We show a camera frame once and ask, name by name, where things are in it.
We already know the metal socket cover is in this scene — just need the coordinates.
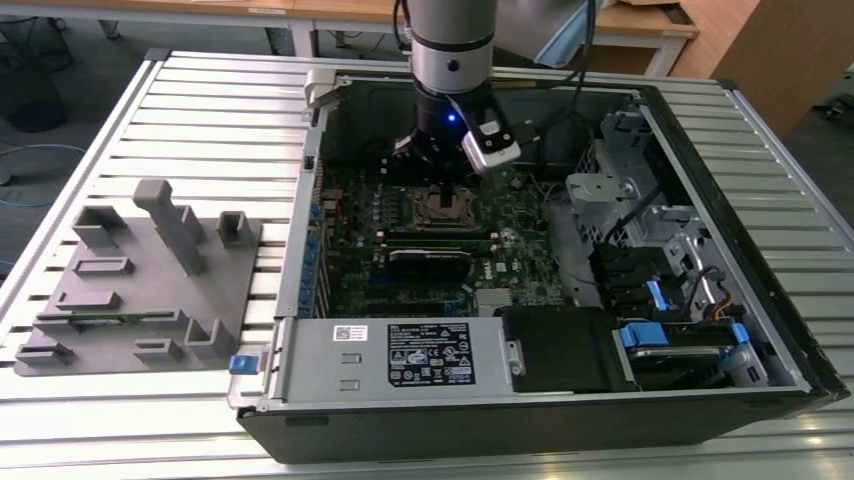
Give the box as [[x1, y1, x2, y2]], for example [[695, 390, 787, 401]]
[[416, 187, 483, 230]]

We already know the black graphics card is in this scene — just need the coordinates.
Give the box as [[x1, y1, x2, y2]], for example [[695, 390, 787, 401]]
[[385, 247, 476, 285]]

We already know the green motherboard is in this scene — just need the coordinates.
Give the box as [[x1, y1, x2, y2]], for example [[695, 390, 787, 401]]
[[309, 158, 583, 321]]

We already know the grey plastic case latch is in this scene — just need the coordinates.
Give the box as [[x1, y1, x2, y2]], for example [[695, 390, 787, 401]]
[[303, 69, 352, 109]]

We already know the silver finned heatsink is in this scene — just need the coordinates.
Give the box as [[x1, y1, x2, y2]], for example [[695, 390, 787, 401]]
[[473, 287, 515, 307]]

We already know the perforated metal drive cage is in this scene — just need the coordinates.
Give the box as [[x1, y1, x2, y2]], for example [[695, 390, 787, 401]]
[[564, 110, 710, 251]]

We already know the black fan shroud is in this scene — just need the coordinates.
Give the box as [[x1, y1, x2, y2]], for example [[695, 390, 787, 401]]
[[589, 243, 683, 309]]

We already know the blue plastic tab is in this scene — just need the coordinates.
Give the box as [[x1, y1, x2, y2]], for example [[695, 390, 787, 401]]
[[643, 279, 670, 311]]

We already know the hard disk in blue carrier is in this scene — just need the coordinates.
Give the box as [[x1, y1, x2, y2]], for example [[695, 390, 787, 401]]
[[613, 322, 752, 392]]

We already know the silver power supply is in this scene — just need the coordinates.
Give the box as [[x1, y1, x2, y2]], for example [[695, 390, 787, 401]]
[[263, 315, 528, 407]]

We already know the black PC case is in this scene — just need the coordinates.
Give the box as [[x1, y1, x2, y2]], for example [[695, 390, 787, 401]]
[[225, 67, 852, 466]]

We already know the grey parts rack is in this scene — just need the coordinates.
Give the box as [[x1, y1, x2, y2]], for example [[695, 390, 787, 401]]
[[10, 178, 267, 377]]

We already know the wooden cabinet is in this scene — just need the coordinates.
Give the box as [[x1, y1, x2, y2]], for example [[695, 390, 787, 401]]
[[670, 0, 854, 137]]

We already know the green RAM stick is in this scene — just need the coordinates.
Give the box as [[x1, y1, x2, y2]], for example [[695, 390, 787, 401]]
[[36, 310, 180, 327]]

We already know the black round bin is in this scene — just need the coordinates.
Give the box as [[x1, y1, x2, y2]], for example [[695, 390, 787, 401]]
[[0, 14, 76, 134]]

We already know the black chair base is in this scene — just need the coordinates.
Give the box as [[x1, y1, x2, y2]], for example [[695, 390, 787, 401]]
[[823, 67, 854, 122]]

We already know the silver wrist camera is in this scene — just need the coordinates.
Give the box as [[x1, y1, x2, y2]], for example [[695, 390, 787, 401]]
[[459, 118, 523, 177]]

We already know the black looped cable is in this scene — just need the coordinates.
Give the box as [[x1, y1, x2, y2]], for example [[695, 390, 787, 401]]
[[536, 110, 592, 169]]

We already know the silver metal bracket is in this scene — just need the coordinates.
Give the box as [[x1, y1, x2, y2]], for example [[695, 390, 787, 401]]
[[564, 172, 643, 204]]

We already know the flat black cable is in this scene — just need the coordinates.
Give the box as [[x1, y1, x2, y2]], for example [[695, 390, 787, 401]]
[[603, 187, 663, 246]]

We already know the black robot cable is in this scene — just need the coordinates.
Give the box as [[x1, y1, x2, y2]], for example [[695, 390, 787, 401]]
[[517, 0, 600, 147]]

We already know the black plastic duct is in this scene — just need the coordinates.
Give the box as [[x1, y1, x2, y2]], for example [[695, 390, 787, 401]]
[[496, 305, 643, 395]]

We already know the wooden desk white frame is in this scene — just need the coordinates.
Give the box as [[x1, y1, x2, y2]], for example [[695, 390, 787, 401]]
[[0, 0, 299, 41], [292, 0, 700, 77]]

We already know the light blue floor cable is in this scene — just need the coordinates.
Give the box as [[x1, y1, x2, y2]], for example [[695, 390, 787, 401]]
[[0, 143, 88, 209]]

